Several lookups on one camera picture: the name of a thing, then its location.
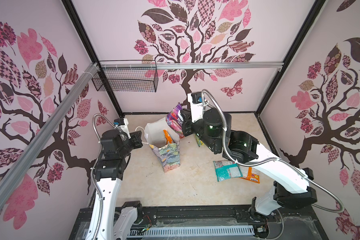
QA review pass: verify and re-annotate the purple candy snack bag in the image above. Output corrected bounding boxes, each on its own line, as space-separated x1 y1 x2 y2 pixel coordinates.
166 103 185 139

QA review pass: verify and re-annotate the orange white snack bag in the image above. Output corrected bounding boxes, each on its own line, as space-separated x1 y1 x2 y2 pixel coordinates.
163 130 174 145

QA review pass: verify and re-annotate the patterned paper bag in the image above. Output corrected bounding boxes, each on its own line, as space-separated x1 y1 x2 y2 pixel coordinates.
135 118 181 173

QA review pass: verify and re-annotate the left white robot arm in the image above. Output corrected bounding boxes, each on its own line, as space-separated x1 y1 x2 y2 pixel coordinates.
86 129 143 240

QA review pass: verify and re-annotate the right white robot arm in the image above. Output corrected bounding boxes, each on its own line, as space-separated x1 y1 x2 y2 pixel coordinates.
180 108 318 221

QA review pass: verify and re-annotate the light green snack bag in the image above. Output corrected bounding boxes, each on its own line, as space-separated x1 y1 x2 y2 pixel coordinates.
195 135 204 147

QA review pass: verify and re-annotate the teal snack bag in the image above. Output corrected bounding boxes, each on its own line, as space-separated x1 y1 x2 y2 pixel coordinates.
213 160 243 182

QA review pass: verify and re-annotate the orange snack bag right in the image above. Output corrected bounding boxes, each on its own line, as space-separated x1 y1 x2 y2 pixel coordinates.
239 166 260 184

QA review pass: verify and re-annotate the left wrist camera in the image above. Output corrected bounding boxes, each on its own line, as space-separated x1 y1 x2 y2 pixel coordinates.
114 118 131 139

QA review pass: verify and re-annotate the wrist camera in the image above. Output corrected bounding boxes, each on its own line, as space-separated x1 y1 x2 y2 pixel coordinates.
114 118 131 139
187 92 204 123

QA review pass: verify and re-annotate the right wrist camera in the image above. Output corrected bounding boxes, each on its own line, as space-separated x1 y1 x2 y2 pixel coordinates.
187 92 204 123

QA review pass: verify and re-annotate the right metal cable conduit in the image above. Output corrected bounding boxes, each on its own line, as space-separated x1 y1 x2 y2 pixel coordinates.
200 89 345 214

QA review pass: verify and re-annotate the black wire basket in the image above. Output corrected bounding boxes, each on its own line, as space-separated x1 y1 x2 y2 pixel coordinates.
92 60 159 93

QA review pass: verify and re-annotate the left aluminium rail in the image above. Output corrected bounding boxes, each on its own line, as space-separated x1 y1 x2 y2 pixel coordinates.
0 63 99 210

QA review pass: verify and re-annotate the aluminium rail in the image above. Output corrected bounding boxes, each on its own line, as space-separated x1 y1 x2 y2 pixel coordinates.
0 63 99 210
100 61 284 70

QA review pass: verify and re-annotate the rear aluminium rail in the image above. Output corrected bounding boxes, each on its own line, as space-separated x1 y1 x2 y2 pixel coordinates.
100 61 284 70

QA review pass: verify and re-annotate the white slotted cable duct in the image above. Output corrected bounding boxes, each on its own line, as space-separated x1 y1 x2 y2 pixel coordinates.
127 226 255 239

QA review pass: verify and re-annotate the black base frame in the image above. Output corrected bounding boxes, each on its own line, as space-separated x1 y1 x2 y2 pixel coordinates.
69 205 329 240

